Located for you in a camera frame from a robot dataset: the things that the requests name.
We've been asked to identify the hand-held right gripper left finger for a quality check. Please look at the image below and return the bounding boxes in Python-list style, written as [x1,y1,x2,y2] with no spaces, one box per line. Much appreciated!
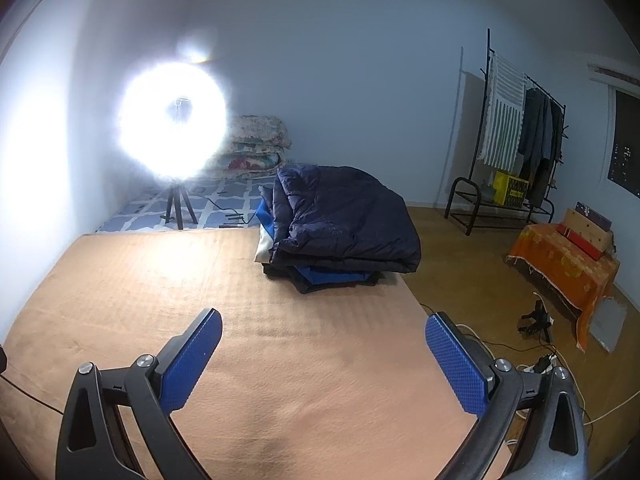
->
[56,308,223,480]

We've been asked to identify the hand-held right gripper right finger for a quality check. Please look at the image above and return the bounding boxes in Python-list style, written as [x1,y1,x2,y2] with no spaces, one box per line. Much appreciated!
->
[425,312,590,480]

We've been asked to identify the navy quilted down jacket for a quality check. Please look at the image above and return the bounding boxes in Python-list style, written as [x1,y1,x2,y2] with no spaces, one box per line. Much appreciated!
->
[270,165,422,275]

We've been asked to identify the dark hanging clothes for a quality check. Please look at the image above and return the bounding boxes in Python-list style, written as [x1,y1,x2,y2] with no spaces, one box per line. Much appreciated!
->
[517,87,566,206]

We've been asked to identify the black clothes rack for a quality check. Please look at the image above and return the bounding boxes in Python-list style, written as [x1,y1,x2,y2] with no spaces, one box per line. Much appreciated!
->
[445,29,571,236]

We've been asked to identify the power strip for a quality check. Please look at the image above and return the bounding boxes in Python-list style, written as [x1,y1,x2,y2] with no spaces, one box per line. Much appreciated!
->
[517,354,558,376]

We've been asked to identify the black floor gadget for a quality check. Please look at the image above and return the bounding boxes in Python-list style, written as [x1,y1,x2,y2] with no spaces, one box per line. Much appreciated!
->
[517,299,556,343]

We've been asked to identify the tan blanket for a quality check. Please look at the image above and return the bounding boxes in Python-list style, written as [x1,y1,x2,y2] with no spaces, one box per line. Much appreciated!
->
[0,227,513,480]

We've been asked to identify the black folded garment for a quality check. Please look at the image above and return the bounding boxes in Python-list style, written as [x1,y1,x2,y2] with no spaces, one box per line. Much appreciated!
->
[262,260,401,295]

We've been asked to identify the orange cloth covered table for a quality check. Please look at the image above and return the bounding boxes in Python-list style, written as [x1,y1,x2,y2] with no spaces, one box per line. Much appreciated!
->
[506,222,621,353]

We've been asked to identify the white and blue garment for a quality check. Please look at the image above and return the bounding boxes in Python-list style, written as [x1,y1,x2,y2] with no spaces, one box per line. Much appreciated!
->
[252,199,371,286]

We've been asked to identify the black tripod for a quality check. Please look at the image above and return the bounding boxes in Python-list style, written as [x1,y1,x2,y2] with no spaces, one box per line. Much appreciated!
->
[160,177,197,231]

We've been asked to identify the grey board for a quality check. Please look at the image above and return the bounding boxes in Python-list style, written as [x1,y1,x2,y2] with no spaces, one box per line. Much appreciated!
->
[590,296,628,353]

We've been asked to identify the blue checked bed sheet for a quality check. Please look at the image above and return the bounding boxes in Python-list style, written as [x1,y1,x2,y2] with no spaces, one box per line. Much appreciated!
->
[95,172,281,233]

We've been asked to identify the red flat box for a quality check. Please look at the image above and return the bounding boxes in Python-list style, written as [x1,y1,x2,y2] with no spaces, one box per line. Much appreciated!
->
[556,224,606,261]

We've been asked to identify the yellow plastic crate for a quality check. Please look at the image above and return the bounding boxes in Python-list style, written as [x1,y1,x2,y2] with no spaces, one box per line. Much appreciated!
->
[492,170,531,207]

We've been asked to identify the cardboard box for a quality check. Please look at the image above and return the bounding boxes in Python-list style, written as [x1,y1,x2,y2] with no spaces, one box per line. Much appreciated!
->
[562,207,615,253]

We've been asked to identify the dark purple box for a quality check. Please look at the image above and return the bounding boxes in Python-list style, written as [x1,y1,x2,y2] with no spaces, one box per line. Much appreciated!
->
[575,201,613,231]

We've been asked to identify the folded floral quilt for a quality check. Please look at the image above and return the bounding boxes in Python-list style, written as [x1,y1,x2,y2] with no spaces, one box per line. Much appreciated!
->
[202,115,292,178]

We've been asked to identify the striped towel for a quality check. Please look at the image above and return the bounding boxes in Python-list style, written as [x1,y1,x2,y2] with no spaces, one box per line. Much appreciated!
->
[481,52,528,168]

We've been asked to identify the dark window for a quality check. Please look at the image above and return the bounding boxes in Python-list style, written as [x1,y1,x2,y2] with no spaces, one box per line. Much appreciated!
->
[607,85,640,198]

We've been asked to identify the black ring light cable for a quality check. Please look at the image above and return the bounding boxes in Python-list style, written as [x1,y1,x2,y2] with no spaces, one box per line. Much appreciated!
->
[197,195,247,226]

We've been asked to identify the white cable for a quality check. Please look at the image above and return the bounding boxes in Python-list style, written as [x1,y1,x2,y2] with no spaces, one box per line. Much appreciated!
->
[455,322,640,448]

